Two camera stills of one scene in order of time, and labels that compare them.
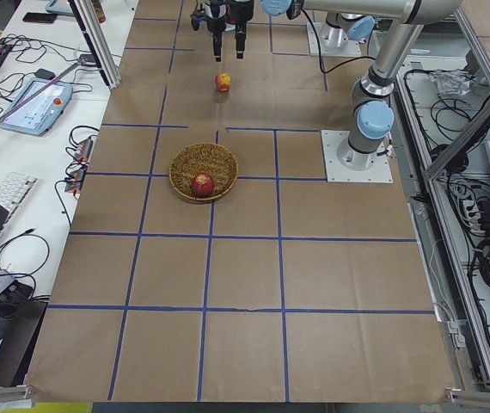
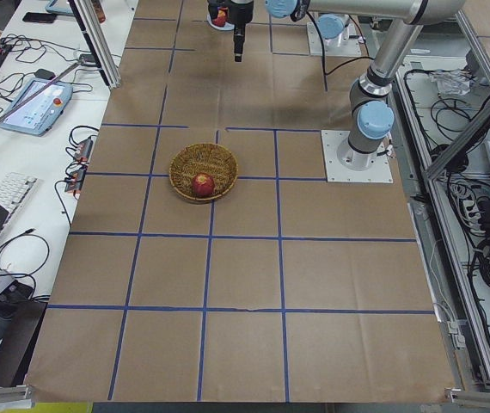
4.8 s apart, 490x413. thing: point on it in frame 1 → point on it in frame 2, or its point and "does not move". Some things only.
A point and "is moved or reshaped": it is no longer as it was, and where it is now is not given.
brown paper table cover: x=210 y=259 does not move
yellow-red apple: x=223 y=81 is moved or reshaped
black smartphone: x=39 y=17 does not move
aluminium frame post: x=88 y=21 does not move
